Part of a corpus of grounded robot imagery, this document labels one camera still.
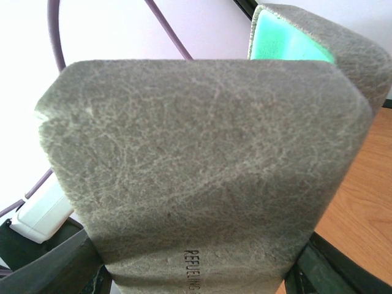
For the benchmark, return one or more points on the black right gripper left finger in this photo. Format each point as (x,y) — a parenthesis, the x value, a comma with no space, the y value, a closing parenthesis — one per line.
(67,263)

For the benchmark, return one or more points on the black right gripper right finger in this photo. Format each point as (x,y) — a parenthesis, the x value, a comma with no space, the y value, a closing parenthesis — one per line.
(322,268)

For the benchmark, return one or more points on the grey glasses case green lining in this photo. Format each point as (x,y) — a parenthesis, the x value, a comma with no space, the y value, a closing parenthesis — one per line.
(209,176)

